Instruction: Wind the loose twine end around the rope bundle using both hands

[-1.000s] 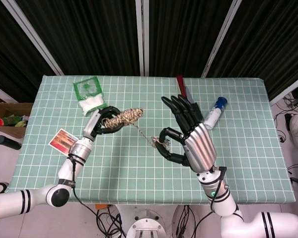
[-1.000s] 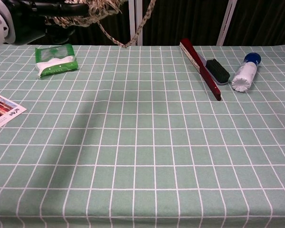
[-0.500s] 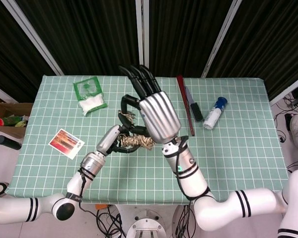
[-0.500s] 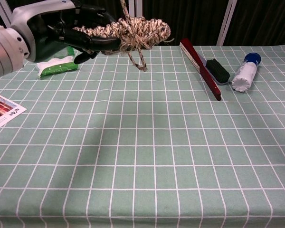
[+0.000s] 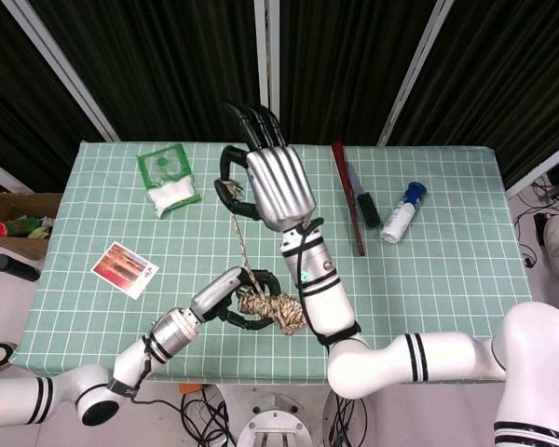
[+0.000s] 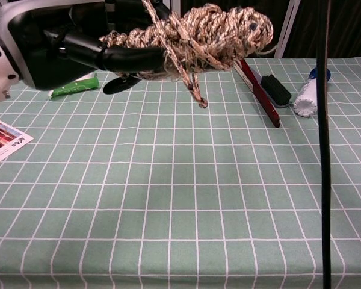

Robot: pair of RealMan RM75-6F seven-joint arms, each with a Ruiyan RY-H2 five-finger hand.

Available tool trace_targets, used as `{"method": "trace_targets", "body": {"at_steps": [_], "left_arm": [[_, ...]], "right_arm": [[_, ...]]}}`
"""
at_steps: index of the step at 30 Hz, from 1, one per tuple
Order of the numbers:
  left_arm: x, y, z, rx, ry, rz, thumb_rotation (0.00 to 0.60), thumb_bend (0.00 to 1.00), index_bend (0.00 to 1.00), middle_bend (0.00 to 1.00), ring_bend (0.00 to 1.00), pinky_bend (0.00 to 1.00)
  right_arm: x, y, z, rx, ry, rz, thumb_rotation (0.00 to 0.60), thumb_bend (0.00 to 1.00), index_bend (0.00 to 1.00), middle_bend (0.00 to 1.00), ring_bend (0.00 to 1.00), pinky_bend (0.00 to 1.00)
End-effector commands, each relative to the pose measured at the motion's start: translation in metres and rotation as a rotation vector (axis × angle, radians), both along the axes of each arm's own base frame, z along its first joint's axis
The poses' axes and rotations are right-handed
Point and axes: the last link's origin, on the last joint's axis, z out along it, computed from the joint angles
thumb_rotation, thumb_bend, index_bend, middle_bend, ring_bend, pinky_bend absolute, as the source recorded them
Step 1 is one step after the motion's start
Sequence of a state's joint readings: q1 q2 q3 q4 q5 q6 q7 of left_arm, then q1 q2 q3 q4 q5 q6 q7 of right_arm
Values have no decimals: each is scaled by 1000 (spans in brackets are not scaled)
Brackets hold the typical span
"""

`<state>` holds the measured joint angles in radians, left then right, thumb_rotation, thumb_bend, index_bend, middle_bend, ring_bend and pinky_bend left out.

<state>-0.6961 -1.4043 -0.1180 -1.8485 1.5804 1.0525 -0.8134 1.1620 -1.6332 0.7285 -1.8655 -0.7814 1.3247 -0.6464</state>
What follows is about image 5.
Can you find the green checked tablecloth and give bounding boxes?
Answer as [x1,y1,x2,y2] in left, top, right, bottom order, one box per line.
[8,141,556,386]

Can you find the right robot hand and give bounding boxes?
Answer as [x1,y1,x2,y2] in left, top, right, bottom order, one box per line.
[215,101,319,233]

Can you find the green bag of white powder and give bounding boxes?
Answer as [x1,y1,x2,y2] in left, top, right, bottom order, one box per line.
[136,142,202,218]

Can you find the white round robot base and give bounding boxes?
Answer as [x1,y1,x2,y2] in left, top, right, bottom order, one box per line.
[236,395,314,447]

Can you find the white bottle with blue cap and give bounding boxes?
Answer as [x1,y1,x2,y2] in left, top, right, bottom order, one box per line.
[380,181,429,243]

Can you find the knife with black handle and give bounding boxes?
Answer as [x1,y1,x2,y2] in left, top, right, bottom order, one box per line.
[346,161,382,229]

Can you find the black cylinder bottle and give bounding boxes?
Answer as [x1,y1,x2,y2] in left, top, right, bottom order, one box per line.
[0,253,42,282]

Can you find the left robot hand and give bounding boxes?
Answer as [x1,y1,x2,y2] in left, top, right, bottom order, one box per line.
[189,265,281,332]

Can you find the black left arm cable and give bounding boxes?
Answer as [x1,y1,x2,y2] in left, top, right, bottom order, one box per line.
[129,337,185,411]

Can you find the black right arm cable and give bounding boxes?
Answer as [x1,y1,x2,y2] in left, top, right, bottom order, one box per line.
[293,217,323,334]

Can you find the black pleated curtain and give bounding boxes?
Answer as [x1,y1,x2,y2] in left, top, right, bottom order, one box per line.
[390,0,559,188]
[27,0,265,143]
[278,0,443,145]
[0,0,104,193]

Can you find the white frame post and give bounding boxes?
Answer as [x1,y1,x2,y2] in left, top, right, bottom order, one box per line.
[2,0,121,142]
[0,153,34,195]
[253,0,281,143]
[505,147,559,200]
[377,0,456,146]

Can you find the thin floor cables tangle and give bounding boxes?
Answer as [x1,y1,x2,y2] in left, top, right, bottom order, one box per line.
[511,179,559,272]

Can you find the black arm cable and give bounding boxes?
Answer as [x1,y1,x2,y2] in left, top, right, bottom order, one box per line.
[129,337,185,411]
[293,217,323,334]

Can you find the red picture postcard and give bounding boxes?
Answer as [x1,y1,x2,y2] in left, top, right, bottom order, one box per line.
[89,240,160,300]

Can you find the brown cardboard box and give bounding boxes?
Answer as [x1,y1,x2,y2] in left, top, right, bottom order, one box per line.
[0,172,62,262]

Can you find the dark red flat stick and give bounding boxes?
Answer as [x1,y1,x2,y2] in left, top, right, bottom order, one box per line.
[331,142,367,257]

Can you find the green snack packets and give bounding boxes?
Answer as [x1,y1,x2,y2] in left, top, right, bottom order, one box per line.
[7,216,53,240]

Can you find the jute twine bundle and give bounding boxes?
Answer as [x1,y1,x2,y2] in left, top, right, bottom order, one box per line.
[222,179,308,337]

